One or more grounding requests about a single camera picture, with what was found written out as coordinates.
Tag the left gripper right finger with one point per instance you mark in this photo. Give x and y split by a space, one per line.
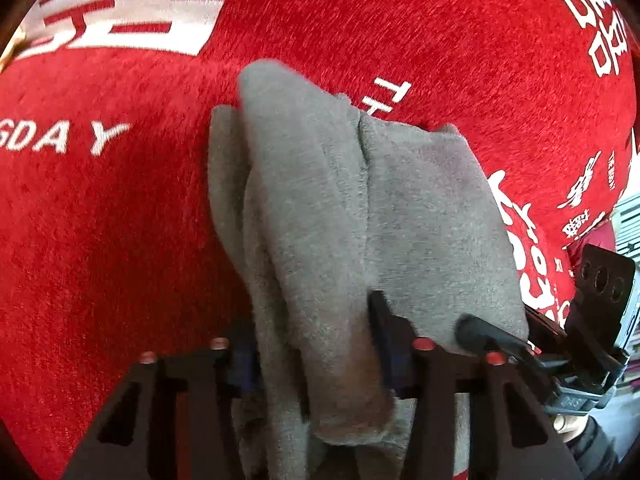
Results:
510 435

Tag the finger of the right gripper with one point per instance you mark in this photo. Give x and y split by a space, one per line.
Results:
491 343

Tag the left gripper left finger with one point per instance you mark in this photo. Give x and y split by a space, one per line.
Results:
175 404

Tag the grey small garment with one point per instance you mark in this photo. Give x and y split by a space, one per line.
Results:
317 204

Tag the operator right hand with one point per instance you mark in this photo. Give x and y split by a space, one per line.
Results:
592 450

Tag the white radiator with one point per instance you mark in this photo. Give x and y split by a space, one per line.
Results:
626 224

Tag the red printed bed blanket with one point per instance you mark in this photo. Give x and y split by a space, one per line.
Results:
109 252

